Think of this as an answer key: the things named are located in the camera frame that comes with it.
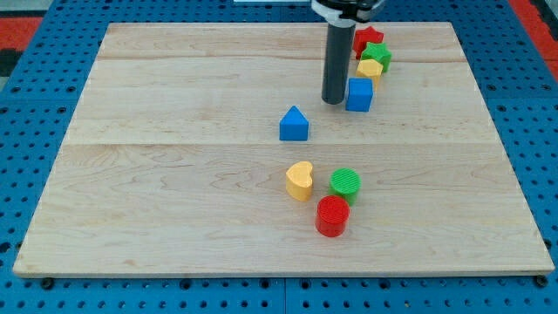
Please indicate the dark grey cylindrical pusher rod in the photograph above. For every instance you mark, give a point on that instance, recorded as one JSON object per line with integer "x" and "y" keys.
{"x": 338, "y": 49}

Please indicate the blue triangle block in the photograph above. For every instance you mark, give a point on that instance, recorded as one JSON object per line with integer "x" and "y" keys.
{"x": 294, "y": 126}

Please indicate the blue cube block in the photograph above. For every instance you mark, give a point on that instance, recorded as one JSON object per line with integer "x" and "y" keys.
{"x": 360, "y": 95}

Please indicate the red star block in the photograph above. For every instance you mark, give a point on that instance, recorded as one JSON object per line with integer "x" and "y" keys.
{"x": 364, "y": 36}

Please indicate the yellow hexagon block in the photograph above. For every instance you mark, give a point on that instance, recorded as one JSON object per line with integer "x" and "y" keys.
{"x": 370, "y": 69}

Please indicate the green star block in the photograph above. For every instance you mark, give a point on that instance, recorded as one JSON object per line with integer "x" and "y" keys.
{"x": 378, "y": 52}

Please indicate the green cylinder block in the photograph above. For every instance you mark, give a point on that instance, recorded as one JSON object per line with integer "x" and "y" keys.
{"x": 346, "y": 183}

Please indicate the yellow heart block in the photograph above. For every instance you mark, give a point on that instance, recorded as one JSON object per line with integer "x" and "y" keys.
{"x": 299, "y": 180}

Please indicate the red cylinder block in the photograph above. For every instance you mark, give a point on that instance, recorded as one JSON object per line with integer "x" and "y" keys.
{"x": 332, "y": 214}

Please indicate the light wooden board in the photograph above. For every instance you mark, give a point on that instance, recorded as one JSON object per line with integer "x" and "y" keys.
{"x": 172, "y": 166}

